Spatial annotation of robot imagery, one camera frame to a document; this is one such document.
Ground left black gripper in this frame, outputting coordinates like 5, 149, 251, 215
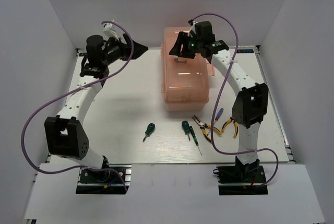
102, 33, 149, 65

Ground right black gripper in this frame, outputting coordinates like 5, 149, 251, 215
168, 32, 202, 60

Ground pink plastic tool box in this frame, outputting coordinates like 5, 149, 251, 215
161, 27, 215, 112

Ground green stubby screwdriver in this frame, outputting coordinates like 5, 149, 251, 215
181, 121, 190, 140
142, 123, 156, 142

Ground yellow long-nose pliers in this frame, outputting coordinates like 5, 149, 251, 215
192, 115, 212, 143

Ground yellow black pliers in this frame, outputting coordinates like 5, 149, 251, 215
221, 117, 238, 138

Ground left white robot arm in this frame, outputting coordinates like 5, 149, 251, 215
44, 34, 148, 182

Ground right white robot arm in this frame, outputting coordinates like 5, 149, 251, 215
169, 20, 269, 182

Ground black precision screwdriver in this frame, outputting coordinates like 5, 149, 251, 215
189, 126, 202, 156

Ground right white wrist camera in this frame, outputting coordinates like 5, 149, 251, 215
187, 19, 197, 38

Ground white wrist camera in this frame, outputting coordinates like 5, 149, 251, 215
187, 19, 197, 38
102, 21, 118, 39

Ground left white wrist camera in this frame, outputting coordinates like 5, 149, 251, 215
102, 21, 118, 39

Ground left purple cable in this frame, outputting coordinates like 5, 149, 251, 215
20, 20, 135, 192

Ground purple cable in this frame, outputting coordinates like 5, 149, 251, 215
20, 20, 135, 192
186, 13, 279, 187

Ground purple handle screwdriver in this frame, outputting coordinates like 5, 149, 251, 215
212, 108, 224, 125

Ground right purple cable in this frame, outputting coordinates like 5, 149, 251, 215
186, 13, 279, 187

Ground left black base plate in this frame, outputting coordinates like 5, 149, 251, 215
76, 165, 132, 195

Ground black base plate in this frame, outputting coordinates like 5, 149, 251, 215
212, 166, 268, 196
76, 165, 132, 195

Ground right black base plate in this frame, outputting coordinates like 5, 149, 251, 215
212, 166, 268, 196

